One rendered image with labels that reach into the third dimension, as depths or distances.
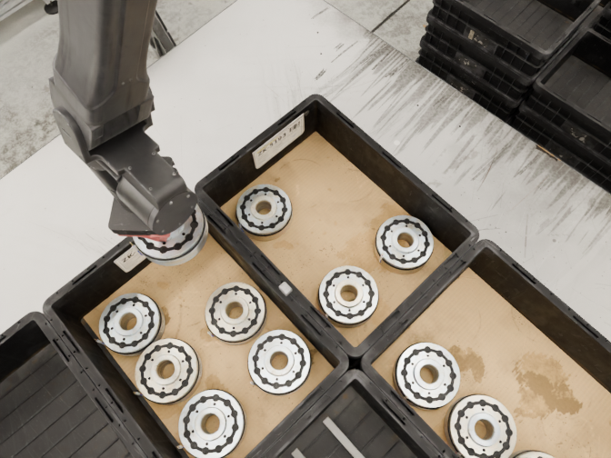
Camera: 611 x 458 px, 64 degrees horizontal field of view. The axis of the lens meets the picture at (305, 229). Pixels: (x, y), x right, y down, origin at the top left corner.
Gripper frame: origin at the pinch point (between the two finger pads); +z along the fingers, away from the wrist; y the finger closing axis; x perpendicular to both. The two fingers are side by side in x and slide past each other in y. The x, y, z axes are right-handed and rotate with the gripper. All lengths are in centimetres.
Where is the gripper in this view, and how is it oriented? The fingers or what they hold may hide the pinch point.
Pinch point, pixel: (162, 221)
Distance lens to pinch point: 71.6
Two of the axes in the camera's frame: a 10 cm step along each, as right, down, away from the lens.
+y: 0.4, -9.2, 3.8
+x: -10.0, -0.2, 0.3
